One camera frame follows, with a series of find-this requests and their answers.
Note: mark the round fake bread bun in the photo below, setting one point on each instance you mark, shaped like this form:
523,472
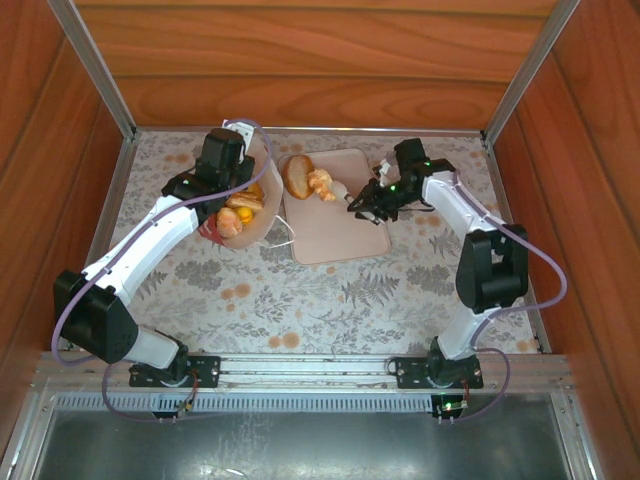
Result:
297,177

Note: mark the aluminium frame bar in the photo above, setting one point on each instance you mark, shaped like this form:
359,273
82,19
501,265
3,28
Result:
350,130

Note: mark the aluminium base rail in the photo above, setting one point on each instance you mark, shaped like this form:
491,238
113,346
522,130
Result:
305,372

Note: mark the orange fake bread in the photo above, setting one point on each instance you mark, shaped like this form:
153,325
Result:
256,190

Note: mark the red white printed paper bag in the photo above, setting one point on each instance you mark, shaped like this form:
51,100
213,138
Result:
264,217

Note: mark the fake croissant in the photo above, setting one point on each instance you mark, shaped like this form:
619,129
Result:
321,184

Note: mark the small circuit board green light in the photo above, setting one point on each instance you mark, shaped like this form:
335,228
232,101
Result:
451,407

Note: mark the yellow fake pastry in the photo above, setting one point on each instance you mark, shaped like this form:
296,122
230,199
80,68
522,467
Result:
246,215

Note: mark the floral tablecloth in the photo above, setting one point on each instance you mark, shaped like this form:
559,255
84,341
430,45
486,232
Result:
300,310

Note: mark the sugared fake bread bun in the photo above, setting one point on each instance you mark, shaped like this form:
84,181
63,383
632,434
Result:
229,224

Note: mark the pink plastic tray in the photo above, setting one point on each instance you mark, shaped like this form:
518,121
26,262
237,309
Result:
335,235

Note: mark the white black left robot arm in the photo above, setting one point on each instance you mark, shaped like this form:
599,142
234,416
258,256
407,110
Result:
145,240

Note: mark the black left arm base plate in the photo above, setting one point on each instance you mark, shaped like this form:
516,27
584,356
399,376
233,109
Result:
202,371

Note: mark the grey metal sheet panel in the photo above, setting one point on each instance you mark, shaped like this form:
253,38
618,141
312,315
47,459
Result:
325,445

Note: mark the aluminium frame post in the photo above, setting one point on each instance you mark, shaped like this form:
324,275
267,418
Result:
95,65
530,65

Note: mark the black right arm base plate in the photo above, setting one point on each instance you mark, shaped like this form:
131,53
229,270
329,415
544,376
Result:
412,372

